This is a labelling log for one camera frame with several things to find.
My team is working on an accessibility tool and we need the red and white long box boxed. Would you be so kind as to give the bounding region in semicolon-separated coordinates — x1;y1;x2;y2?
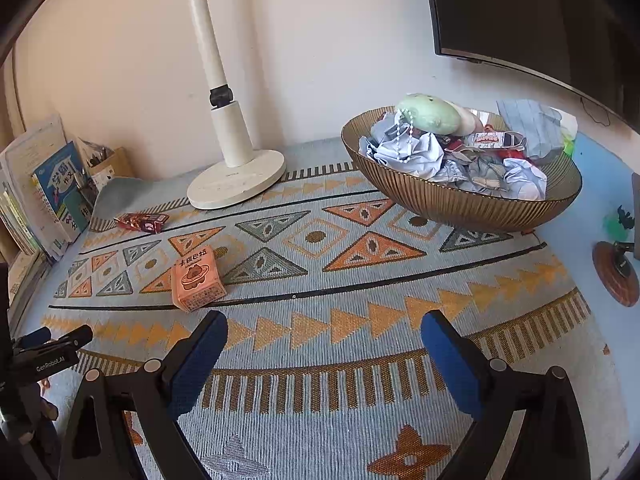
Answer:
470;130;529;161

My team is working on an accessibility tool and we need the brown stationery box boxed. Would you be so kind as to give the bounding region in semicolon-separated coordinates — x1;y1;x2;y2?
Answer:
84;146;134;192

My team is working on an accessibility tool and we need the orange small carton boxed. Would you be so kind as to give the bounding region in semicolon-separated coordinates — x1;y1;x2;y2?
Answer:
171;246;227;311

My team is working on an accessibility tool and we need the row of upright books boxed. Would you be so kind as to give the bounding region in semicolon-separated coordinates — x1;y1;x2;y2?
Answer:
0;114;94;262

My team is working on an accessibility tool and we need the patterned woven table mat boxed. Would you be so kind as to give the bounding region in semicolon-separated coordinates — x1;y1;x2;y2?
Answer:
40;140;628;480

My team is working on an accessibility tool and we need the black wall television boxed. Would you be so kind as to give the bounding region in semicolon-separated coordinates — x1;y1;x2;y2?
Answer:
420;0;640;129

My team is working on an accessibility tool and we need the stack of flat booklets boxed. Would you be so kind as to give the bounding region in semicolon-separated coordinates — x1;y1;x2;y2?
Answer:
7;252;51;321

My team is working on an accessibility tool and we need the teal bookend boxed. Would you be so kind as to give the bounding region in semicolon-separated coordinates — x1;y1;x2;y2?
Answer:
62;192;92;244

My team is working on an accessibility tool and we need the white desk lamp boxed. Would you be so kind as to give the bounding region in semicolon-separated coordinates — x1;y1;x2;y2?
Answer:
182;0;287;210

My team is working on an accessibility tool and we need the black cable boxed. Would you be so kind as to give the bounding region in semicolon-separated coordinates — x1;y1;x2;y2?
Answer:
580;95;614;126

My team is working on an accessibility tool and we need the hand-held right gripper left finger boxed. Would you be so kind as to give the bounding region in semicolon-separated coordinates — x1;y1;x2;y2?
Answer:
59;310;229;480

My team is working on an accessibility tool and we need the white round plush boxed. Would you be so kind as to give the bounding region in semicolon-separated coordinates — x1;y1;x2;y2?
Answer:
446;101;481;136

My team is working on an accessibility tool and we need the green round plush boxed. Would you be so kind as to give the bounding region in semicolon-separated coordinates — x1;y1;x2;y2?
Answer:
396;92;461;137

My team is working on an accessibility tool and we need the figurine on brown round base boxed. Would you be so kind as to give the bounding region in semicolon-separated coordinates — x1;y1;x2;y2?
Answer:
592;205;640;306

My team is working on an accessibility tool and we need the blue checked cloth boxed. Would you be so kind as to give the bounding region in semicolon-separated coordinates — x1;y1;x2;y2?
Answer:
497;99;567;161

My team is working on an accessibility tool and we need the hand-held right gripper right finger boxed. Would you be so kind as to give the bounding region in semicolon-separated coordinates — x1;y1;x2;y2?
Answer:
420;310;592;480

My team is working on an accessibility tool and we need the green and white tissue pack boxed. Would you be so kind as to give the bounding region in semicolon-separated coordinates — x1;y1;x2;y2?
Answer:
557;110;579;157

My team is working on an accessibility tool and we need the brown ribbed bowl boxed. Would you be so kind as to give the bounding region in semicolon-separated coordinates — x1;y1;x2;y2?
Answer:
341;105;584;234

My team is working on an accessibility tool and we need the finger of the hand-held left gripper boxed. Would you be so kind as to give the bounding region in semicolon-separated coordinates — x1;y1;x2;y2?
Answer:
15;327;54;350
49;324;95;359

